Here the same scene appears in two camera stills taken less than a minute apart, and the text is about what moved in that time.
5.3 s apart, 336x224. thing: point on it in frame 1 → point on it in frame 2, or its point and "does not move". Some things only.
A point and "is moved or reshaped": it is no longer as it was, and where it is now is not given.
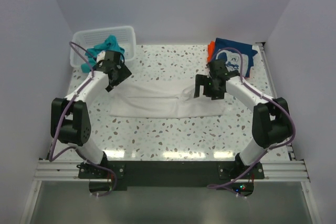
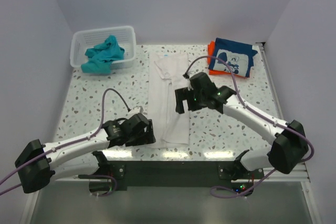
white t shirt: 161,99 is moved or reshaped
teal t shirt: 111,44 does not move
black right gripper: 200,86 → 184,98
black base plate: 106,177 does not move
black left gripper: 119,74 → 148,132
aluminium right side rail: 273,91 does not move
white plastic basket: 81,41 does not move
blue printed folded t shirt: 238,56 does not move
